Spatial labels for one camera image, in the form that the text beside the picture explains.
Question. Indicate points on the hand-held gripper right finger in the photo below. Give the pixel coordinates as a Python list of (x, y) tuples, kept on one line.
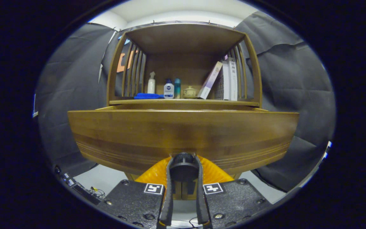
[(201, 203)]

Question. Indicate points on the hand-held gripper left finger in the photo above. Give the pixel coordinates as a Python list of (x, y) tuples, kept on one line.
[(169, 197)]

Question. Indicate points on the black drawer knob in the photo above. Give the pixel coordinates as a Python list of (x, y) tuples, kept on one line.
[(184, 170)]

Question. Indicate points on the wooden drawer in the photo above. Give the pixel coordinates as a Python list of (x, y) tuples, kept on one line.
[(183, 130)]

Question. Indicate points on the wooden countertop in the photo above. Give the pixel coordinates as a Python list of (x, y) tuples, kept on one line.
[(183, 101)]

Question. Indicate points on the wooden cabinet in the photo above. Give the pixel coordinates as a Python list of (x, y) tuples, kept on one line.
[(183, 38)]

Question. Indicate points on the blue folded cloth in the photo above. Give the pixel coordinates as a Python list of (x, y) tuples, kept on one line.
[(148, 95)]

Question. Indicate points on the beige lidded teacup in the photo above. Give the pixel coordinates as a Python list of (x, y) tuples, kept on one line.
[(189, 93)]

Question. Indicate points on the white bottle blue cap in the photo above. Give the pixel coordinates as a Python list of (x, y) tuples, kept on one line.
[(168, 90)]

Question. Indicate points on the teal bottle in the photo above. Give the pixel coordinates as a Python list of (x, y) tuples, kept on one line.
[(177, 89)]

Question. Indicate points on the white pump bottle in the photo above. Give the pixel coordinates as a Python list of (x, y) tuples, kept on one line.
[(151, 87)]

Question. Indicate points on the patterned cover book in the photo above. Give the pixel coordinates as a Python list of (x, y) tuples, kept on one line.
[(219, 89)]

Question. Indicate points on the purple white book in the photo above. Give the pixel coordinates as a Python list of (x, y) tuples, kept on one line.
[(210, 81)]

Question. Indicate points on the plain white book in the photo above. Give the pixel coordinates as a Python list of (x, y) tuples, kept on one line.
[(226, 82)]

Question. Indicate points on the white book black lettering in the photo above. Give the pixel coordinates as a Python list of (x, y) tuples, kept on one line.
[(233, 82)]

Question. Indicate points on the white black striped board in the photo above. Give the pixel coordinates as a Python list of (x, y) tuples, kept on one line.
[(327, 149)]

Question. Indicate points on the white grey equipment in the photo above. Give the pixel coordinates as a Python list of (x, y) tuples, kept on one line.
[(34, 113)]

